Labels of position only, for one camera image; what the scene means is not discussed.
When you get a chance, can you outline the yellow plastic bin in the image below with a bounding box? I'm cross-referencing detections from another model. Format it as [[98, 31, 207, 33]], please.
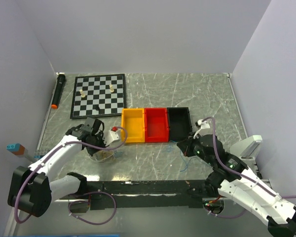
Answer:
[[121, 108, 145, 144]]

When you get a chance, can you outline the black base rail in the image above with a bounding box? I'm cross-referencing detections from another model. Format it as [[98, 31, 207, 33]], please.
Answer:
[[63, 180, 219, 210]]

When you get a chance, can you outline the red plastic bin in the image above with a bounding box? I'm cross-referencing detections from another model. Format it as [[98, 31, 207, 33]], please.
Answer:
[[144, 108, 169, 143]]

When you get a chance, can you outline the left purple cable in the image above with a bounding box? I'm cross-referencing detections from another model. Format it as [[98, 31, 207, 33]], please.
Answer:
[[14, 126, 128, 225]]

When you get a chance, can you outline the cream chess piece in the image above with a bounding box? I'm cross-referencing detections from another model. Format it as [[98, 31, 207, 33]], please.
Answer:
[[79, 89, 86, 98], [109, 84, 114, 93]]

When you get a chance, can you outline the cream chess piece left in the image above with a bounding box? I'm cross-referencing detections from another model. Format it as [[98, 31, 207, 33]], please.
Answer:
[[79, 89, 86, 98]]

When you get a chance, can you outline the black marker orange cap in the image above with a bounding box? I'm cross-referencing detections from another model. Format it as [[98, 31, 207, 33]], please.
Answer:
[[51, 74, 66, 109]]

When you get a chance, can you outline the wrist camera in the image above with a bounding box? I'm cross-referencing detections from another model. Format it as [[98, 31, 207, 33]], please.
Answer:
[[193, 119, 212, 139], [103, 126, 120, 146]]

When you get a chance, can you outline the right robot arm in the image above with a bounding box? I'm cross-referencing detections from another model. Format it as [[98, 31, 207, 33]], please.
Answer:
[[177, 134, 296, 237]]

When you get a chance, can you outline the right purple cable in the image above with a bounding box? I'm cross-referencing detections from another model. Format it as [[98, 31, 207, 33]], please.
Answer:
[[202, 116, 296, 237]]

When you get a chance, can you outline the toy brick structure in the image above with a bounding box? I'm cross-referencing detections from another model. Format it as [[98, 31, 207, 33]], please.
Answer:
[[6, 143, 44, 163]]

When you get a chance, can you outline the black plastic bin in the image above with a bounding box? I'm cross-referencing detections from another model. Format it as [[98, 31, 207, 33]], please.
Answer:
[[167, 107, 192, 142]]

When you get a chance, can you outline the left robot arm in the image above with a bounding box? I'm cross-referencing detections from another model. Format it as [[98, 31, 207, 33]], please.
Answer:
[[7, 118, 105, 217]]

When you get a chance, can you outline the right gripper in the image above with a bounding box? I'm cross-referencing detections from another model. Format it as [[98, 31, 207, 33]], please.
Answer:
[[176, 131, 214, 165]]

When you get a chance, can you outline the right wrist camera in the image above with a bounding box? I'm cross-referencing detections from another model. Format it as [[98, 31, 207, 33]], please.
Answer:
[[193, 119, 212, 139]]

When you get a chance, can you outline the purple cable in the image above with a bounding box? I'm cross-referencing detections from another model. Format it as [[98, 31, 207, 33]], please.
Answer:
[[14, 126, 128, 225], [202, 116, 296, 237]]

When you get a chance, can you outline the grey white wall bracket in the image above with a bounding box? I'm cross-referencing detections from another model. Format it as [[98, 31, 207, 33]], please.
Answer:
[[230, 135, 263, 160]]

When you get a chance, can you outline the blue cable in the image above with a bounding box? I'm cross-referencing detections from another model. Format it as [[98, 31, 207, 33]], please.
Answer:
[[113, 140, 200, 172]]

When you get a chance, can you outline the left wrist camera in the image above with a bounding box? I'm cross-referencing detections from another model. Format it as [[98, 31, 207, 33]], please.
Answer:
[[103, 126, 120, 146]]

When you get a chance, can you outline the black white chessboard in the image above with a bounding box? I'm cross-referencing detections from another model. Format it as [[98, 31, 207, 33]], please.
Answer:
[[70, 74, 127, 119]]

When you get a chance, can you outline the cream chess piece right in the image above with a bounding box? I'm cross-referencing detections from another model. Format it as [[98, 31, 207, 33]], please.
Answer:
[[109, 84, 114, 93]]

